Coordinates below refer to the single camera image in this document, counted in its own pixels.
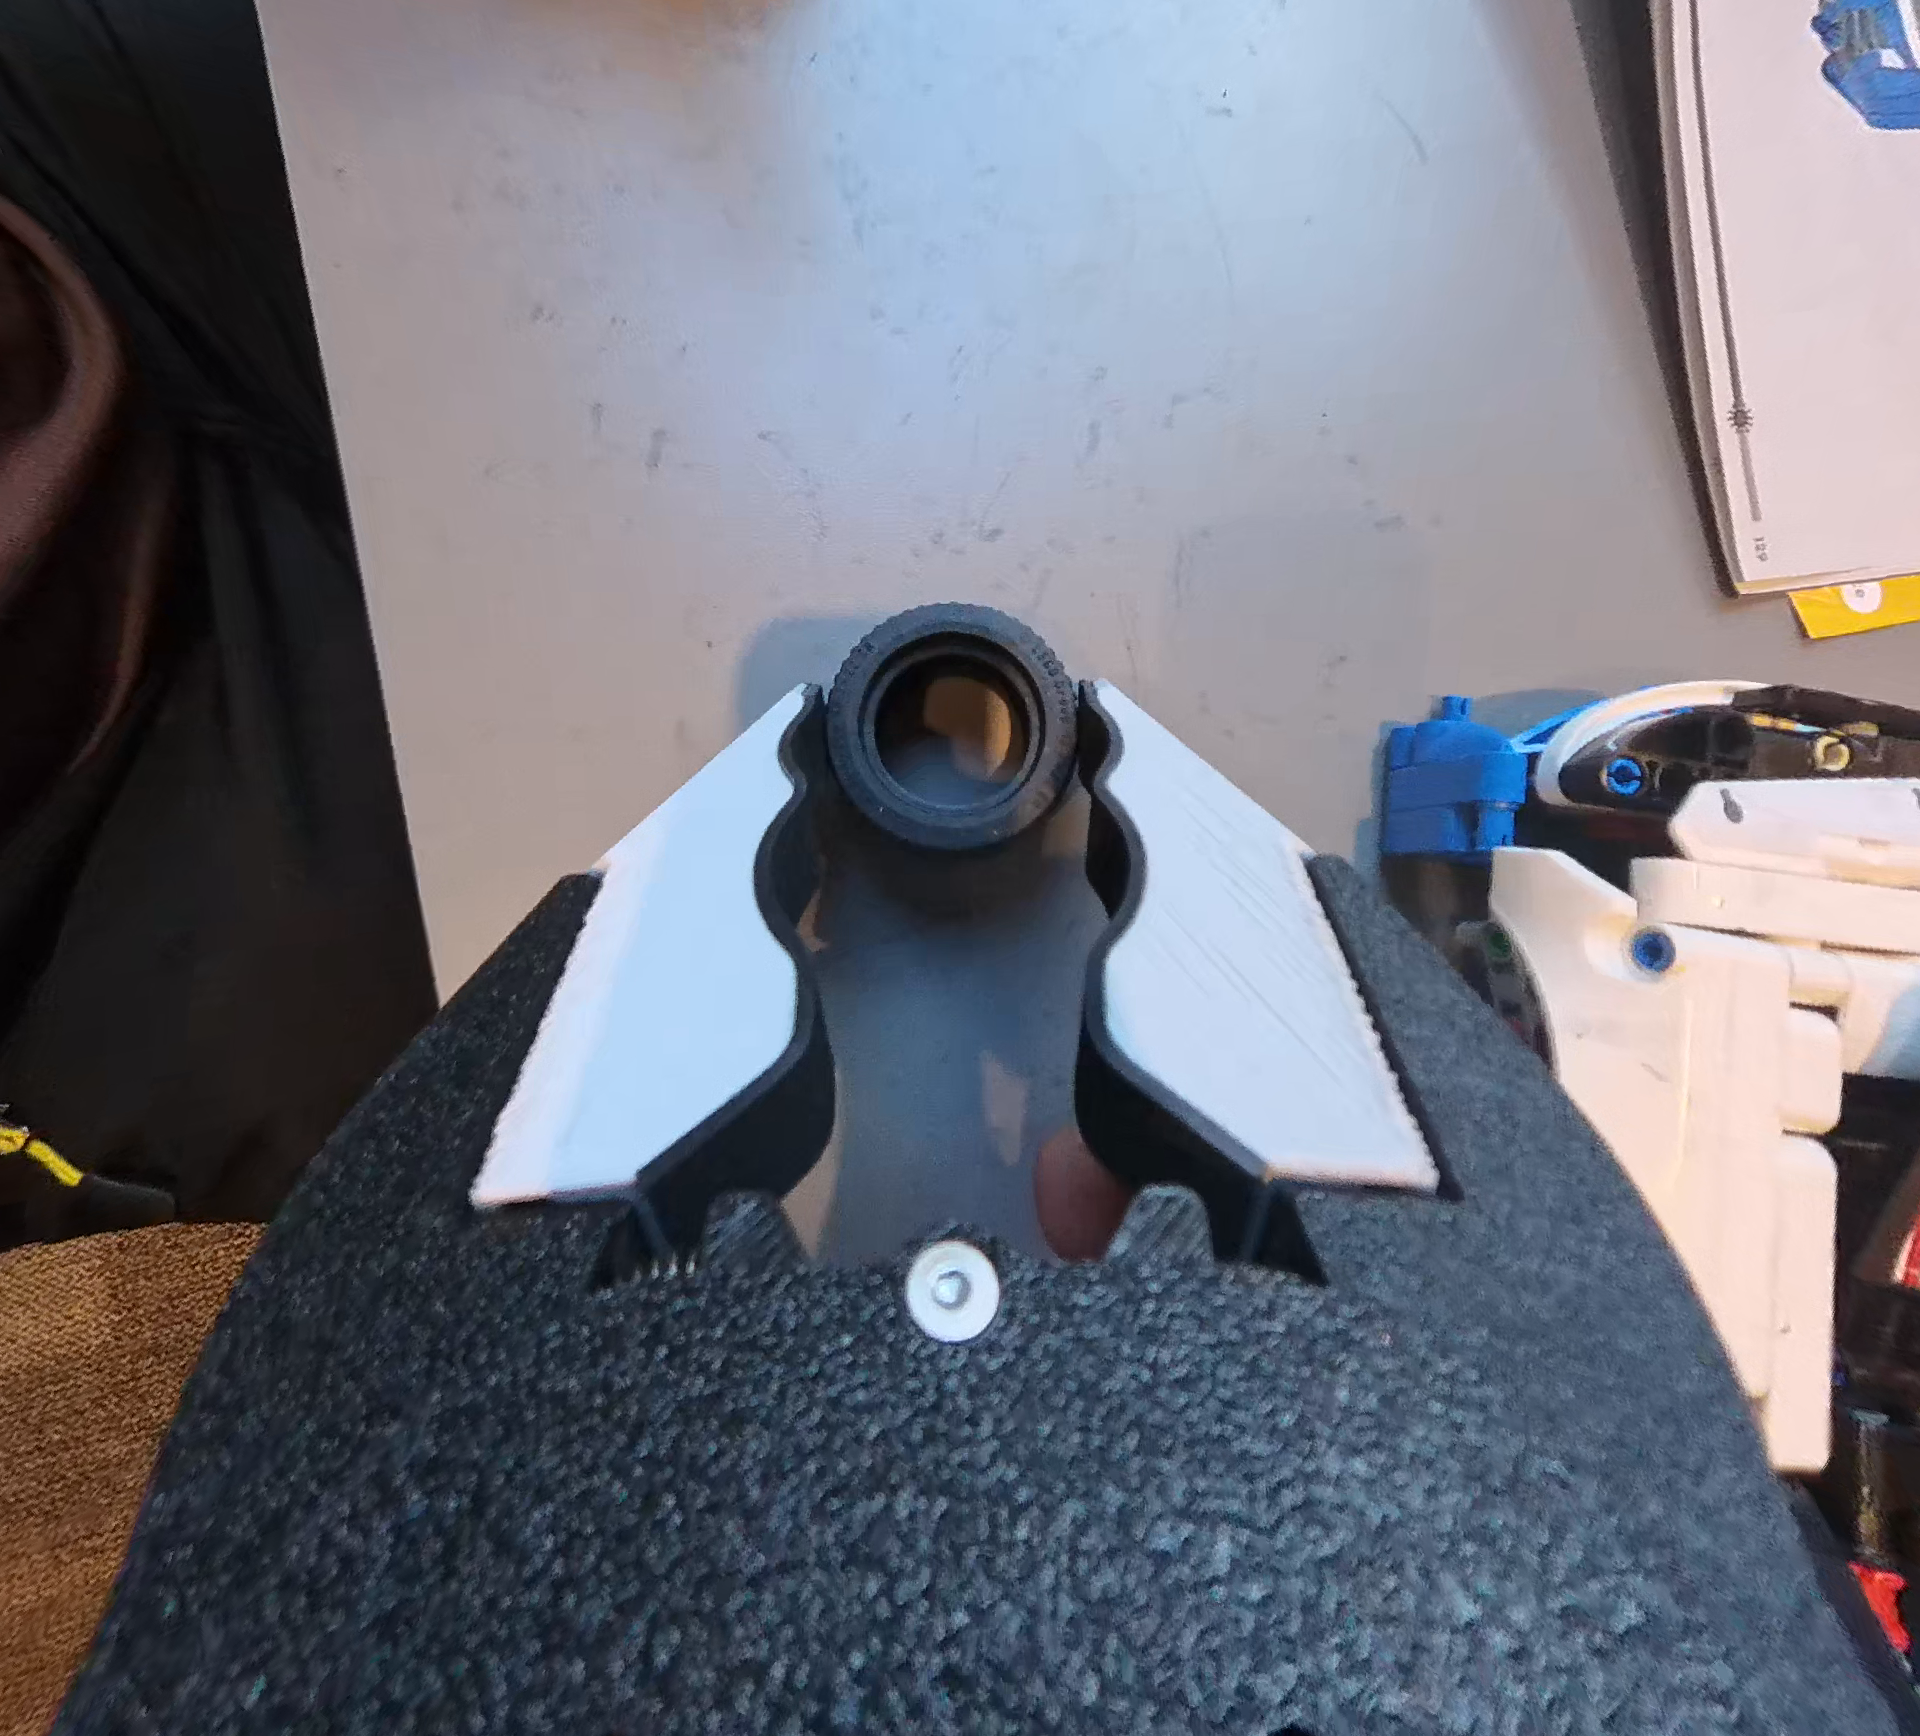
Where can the small black rubber tyre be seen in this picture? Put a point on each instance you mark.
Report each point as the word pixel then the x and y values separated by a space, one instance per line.
pixel 855 745

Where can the brown cloth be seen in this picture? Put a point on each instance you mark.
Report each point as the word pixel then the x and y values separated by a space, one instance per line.
pixel 91 1466

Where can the person's right hand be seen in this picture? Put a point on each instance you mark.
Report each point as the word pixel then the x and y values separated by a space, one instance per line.
pixel 1080 1196

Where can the yellow leaflet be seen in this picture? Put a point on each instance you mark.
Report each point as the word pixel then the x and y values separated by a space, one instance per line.
pixel 1860 604

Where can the person's dark sweater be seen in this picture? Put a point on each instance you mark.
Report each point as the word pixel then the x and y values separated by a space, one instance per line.
pixel 183 567

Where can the toy brick race car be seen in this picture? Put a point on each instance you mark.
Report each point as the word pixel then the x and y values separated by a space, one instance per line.
pixel 1695 1015

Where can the instruction booklet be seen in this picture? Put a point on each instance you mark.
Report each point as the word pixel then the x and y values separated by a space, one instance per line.
pixel 1773 266

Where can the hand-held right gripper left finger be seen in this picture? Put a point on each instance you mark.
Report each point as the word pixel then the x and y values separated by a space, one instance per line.
pixel 662 987

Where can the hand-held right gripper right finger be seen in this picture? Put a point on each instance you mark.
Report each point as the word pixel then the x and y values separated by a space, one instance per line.
pixel 1261 987

